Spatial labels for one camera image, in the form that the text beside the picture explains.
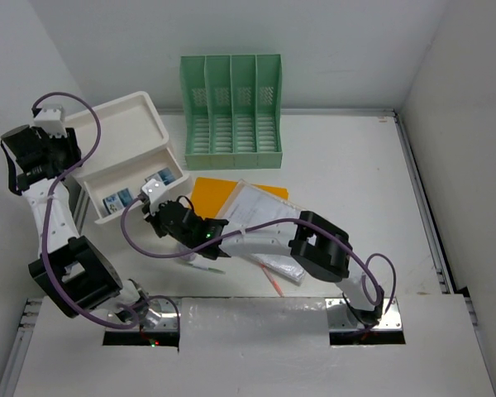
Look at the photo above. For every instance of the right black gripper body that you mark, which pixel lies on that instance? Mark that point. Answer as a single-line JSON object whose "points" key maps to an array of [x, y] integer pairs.
{"points": [[161, 226]]}

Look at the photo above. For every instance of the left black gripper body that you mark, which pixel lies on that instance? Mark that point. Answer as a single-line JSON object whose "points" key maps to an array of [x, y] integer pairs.
{"points": [[65, 150]]}

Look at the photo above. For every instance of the green-tipped white pen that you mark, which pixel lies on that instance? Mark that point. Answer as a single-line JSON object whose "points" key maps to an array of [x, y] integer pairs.
{"points": [[207, 268]]}

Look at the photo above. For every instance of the white plastic drawer unit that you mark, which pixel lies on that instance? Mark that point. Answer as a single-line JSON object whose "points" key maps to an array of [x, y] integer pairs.
{"points": [[134, 145]]}

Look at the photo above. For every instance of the dark-lidded ink jar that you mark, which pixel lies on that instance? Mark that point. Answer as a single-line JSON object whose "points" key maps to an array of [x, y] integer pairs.
{"points": [[185, 254]]}

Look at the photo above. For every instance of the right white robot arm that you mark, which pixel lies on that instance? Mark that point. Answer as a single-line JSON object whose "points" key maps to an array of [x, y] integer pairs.
{"points": [[321, 249]]}

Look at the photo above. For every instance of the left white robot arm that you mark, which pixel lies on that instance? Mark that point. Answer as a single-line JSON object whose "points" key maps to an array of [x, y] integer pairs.
{"points": [[76, 276]]}

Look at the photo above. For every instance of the orange paper folder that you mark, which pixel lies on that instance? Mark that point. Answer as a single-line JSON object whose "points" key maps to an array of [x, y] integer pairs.
{"points": [[206, 198]]}

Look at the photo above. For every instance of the clear mesh document pouch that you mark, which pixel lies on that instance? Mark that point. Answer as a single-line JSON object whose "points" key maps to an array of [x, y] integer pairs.
{"points": [[267, 246]]}

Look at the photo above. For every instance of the orange-tipped clear pen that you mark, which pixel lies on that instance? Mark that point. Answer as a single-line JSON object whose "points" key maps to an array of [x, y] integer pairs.
{"points": [[271, 279]]}

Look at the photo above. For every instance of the green four-slot file organizer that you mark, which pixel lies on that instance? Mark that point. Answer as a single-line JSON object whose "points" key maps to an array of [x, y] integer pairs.
{"points": [[232, 108]]}

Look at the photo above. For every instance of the white front shelf board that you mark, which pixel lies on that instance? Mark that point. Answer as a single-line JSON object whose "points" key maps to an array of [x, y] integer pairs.
{"points": [[261, 347]]}

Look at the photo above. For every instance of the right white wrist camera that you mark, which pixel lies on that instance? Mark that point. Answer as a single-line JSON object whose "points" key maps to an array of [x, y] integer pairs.
{"points": [[154, 192]]}

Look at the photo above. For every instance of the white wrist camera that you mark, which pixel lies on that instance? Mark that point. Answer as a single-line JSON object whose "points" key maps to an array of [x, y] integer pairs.
{"points": [[154, 192], [50, 118]]}

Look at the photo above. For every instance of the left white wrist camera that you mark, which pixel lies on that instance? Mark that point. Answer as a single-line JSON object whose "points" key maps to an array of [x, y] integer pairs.
{"points": [[50, 118]]}

